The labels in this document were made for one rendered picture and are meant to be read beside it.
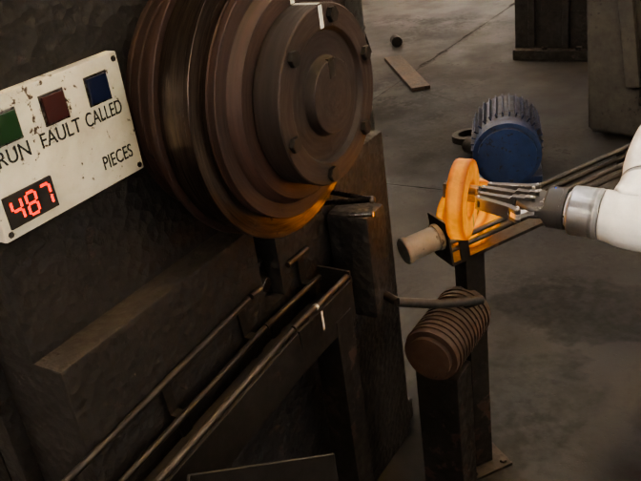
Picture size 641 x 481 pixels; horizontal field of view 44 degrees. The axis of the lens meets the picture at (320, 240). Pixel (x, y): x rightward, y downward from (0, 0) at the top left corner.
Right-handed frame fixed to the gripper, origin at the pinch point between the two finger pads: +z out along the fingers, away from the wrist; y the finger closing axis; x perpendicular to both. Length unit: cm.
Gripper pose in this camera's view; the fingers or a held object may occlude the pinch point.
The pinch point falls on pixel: (461, 191)
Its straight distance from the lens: 152.4
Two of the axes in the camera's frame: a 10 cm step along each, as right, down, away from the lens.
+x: -0.8, -8.8, -4.7
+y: 5.2, -4.4, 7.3
